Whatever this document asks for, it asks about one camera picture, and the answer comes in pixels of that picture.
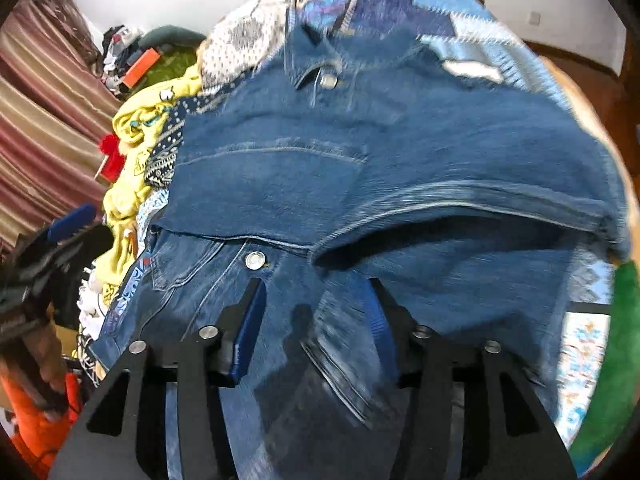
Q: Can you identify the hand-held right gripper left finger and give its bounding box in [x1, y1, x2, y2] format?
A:
[47, 277, 268, 480]

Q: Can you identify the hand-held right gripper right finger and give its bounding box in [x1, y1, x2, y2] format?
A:
[367, 278, 578, 480]

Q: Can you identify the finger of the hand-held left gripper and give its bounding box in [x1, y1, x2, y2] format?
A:
[15, 203, 98, 271]

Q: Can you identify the blue denim jacket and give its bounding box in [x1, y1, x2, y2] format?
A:
[92, 22, 631, 480]

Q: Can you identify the person's left hand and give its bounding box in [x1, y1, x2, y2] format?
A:
[20, 317, 68, 413]

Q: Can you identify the white fringed cloth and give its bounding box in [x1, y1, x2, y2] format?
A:
[75, 267, 113, 356]

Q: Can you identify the red cloth item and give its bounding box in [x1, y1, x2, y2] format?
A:
[96, 132, 127, 182]

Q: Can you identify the yellow printed cloth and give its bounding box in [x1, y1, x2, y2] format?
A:
[95, 64, 206, 311]

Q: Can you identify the striped brown curtain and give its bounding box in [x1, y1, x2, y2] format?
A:
[0, 0, 123, 256]

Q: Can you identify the dark blue paisley bandana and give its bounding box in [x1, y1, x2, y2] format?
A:
[144, 94, 226, 190]

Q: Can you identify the orange box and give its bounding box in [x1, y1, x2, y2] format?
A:
[122, 47, 161, 89]

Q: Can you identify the pile of mixed clutter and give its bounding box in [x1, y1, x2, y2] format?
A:
[99, 24, 147, 95]

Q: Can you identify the green cloth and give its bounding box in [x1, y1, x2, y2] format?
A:
[137, 47, 201, 91]

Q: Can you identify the dark green pillow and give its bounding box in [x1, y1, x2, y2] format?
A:
[137, 25, 207, 51]

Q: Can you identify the bright green fabric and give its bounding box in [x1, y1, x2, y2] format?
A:
[567, 260, 640, 477]

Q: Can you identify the wooden bed headboard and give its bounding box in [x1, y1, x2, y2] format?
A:
[520, 40, 627, 128]

